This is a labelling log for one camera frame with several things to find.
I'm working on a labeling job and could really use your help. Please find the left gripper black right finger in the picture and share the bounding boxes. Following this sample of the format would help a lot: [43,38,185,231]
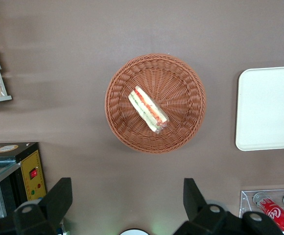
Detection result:
[181,178,243,235]

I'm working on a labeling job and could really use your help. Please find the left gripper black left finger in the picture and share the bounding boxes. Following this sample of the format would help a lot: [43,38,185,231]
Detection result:
[13,177,73,235]

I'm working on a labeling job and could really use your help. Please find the triangle sandwich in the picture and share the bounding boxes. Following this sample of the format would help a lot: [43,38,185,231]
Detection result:
[128,85,169,135]

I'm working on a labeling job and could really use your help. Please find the cream plastic tray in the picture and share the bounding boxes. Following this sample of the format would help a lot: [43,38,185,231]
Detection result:
[235,65,284,152]

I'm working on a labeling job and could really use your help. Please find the brown wicker basket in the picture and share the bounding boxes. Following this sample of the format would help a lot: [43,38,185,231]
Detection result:
[104,53,207,154]

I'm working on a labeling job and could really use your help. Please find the clear acrylic bottle rack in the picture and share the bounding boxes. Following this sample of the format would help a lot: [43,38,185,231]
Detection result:
[239,188,284,235]

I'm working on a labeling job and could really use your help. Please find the black food warmer machine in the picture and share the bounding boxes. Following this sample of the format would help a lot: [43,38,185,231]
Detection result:
[0,141,47,218]

